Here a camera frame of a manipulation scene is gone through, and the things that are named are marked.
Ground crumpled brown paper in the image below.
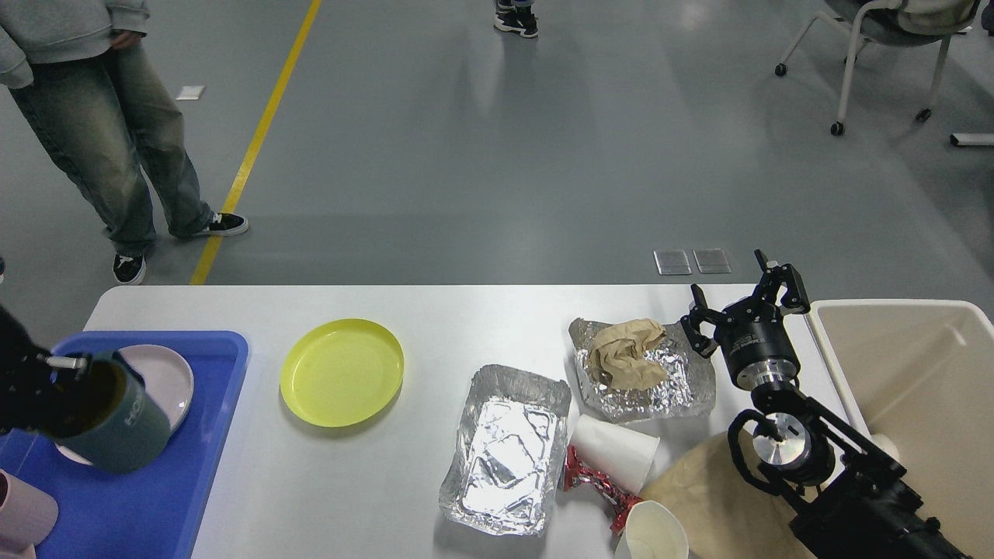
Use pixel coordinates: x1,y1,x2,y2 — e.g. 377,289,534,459
586,318,669,391

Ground right floor metal plate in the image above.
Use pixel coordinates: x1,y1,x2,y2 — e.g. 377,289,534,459
693,248,732,275

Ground teal mug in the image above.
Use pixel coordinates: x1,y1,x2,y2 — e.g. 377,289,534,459
42,351,172,474

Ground aluminium foil tray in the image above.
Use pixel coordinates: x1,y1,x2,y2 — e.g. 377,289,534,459
438,364,572,537

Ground brown paper bag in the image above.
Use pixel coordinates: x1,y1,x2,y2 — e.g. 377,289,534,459
640,432,814,558

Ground yellow plastic plate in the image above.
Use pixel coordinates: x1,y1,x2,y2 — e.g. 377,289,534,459
280,318,405,428

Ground pink mug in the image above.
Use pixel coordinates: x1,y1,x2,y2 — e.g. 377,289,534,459
1,470,59,558

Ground upright white paper cup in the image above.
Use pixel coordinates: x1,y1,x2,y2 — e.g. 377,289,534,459
613,500,690,558

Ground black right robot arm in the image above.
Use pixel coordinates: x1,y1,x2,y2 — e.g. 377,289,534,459
680,250,964,558

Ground beige plastic bin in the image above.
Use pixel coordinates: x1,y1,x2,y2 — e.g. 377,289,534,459
807,300,993,558

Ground metal bar on floor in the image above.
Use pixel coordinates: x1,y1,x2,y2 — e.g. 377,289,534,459
949,132,994,148

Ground pink plate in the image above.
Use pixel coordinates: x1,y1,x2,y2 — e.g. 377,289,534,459
56,345,195,466

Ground blue plastic tray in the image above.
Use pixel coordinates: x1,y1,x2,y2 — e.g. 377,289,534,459
1,332,249,558

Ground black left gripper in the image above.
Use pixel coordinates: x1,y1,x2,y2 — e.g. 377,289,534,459
1,308,90,436

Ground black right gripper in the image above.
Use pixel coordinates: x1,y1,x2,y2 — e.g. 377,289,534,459
680,250,811,391

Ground person in black coat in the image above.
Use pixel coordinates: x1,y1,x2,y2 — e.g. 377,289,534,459
494,1,539,39

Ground crumpled foil sheet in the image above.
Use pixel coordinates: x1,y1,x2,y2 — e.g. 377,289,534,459
568,318,717,424

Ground lying white paper cup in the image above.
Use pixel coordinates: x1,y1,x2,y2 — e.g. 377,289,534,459
569,414,661,493

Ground red snack wrapper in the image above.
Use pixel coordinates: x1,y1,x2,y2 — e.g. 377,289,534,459
561,445,643,536

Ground white floor label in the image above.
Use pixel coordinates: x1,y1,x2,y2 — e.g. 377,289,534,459
176,85,206,100

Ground white rolling chair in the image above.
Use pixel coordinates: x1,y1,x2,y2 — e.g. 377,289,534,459
774,1,981,137

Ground left floor metal plate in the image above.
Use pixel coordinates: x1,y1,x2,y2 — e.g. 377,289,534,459
653,250,693,276

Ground floor metal plate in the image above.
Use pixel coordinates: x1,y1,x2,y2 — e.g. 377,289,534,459
653,250,693,276
693,248,732,275

